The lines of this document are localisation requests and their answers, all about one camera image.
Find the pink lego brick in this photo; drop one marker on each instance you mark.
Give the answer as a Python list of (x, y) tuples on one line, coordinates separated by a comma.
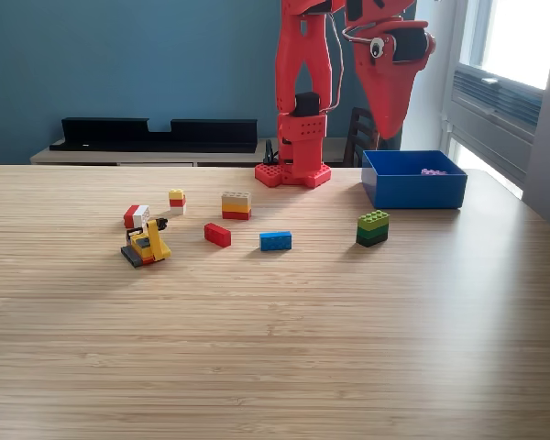
[(433, 172)]

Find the blue plastic bin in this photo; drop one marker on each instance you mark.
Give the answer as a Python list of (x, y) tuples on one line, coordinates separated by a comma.
[(417, 192)]

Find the green lego brick stack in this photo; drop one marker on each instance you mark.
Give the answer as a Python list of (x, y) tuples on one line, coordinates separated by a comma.
[(372, 227)]

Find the tan orange red lego stack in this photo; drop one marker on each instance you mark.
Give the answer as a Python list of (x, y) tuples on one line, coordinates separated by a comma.
[(236, 206)]

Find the light blue lego brick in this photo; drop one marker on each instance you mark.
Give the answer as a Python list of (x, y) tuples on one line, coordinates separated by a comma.
[(275, 242)]

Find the red white lego brick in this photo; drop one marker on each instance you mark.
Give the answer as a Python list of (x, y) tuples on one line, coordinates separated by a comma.
[(135, 215)]

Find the dark wooden chair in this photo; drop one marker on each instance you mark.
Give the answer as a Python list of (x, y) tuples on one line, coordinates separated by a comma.
[(359, 137)]

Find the white framed window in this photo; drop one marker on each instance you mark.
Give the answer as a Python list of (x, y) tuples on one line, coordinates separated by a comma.
[(522, 36)]

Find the grey ventilation unit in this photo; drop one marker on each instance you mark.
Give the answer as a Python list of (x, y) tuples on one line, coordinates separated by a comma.
[(495, 119)]

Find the small yellow red white stack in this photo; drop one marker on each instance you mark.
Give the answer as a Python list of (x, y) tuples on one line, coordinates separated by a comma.
[(177, 199)]

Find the black shelf unit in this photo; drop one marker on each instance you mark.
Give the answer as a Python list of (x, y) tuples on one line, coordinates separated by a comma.
[(119, 133)]

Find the yellow toy digger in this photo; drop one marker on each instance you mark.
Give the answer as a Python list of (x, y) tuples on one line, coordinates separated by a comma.
[(149, 245)]

